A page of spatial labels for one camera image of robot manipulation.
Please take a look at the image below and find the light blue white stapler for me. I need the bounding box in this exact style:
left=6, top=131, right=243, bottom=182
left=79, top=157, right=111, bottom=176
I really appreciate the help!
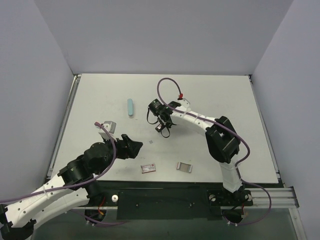
left=127, top=98, right=134, bottom=118

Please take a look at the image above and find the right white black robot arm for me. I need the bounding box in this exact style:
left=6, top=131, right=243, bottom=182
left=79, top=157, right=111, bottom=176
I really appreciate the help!
left=148, top=98, right=243, bottom=205

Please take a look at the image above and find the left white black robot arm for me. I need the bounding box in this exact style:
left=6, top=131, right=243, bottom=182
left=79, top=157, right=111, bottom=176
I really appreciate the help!
left=0, top=134, right=143, bottom=240

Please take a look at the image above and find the red white staple box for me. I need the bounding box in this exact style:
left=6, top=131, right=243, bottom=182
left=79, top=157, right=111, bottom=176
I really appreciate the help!
left=140, top=163, right=156, bottom=174

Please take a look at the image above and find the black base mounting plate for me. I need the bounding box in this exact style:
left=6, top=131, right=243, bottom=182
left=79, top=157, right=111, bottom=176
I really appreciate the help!
left=84, top=180, right=253, bottom=221

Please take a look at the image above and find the open staple box tray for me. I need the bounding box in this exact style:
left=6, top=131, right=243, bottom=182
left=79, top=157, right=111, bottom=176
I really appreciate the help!
left=176, top=162, right=193, bottom=173

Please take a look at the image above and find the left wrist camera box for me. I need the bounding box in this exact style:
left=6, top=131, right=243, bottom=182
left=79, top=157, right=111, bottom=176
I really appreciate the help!
left=98, top=121, right=117, bottom=139

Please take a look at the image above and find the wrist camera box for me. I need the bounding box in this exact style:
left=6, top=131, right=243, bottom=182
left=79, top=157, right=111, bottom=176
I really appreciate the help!
left=178, top=98, right=190, bottom=108
left=98, top=121, right=117, bottom=139

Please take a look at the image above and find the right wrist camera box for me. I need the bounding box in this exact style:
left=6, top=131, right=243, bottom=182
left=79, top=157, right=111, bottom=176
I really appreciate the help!
left=178, top=98, right=190, bottom=108

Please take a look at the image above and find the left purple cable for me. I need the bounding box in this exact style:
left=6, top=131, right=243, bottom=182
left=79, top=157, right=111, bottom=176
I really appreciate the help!
left=0, top=121, right=128, bottom=227

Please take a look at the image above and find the purple cable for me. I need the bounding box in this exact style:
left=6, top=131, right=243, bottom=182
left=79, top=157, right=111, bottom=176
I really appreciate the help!
left=156, top=77, right=273, bottom=227
left=0, top=121, right=128, bottom=227

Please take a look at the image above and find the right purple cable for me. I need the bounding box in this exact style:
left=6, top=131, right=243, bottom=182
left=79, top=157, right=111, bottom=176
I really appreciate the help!
left=156, top=77, right=273, bottom=227

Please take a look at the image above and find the aluminium frame rail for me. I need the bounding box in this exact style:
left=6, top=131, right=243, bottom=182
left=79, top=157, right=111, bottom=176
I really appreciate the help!
left=249, top=187, right=300, bottom=209

